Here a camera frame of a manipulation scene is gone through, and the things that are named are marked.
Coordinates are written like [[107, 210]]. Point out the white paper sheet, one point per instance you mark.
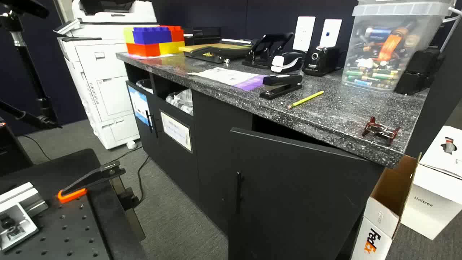
[[220, 75]]

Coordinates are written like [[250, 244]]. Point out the black low tray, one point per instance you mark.
[[202, 36]]

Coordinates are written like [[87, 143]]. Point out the yellow pencil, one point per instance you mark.
[[306, 98]]

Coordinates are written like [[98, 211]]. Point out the clear plastic bin of markers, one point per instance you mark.
[[392, 48]]

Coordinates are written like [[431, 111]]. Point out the yellow notepad on black tray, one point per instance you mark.
[[217, 49]]

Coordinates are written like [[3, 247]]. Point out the black perforated breadboard table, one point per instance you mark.
[[72, 225]]

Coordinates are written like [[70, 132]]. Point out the blue toy building block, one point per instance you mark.
[[152, 35]]

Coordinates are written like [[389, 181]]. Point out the fedex cardboard box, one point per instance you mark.
[[383, 217]]

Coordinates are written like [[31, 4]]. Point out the white wall plate with dot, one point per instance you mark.
[[331, 32]]

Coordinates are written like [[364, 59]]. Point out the blue and white label sheet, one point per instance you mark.
[[139, 104]]

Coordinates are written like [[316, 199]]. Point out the tall white wall plate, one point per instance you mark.
[[303, 32]]

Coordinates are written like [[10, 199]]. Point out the red toy building block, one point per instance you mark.
[[176, 33]]

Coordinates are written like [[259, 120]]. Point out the black pencil sharpener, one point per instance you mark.
[[319, 61]]

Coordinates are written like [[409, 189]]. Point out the white office printer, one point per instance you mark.
[[106, 87]]

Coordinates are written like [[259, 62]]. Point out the black and white tape dispenser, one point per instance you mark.
[[283, 62]]

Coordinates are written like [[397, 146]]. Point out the black cabinet with granite top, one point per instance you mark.
[[211, 145]]

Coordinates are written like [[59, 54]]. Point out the orange toy building block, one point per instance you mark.
[[143, 49]]

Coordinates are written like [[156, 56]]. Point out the black hole punch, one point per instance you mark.
[[263, 48]]

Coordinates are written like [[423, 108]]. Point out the small yellow toy building block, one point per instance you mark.
[[129, 35]]

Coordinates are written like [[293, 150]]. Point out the wide yellow toy building block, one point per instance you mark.
[[172, 48]]

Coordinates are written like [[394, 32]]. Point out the black stapler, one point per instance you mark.
[[280, 88]]

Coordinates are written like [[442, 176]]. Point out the black tripod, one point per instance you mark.
[[29, 72]]

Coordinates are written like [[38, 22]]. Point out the silver aluminium bracket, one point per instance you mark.
[[16, 214]]

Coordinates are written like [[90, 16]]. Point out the small red metal clip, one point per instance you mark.
[[380, 129]]

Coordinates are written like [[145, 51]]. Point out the purple sticky note pad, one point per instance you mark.
[[250, 82]]

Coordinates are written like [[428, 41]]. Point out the white box with penguin print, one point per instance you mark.
[[435, 188]]

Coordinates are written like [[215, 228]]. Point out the black cabinet door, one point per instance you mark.
[[298, 202]]

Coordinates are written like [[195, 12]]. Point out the black box-shaped device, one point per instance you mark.
[[420, 69]]

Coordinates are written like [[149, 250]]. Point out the crumpled clear plastic bag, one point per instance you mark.
[[181, 101]]

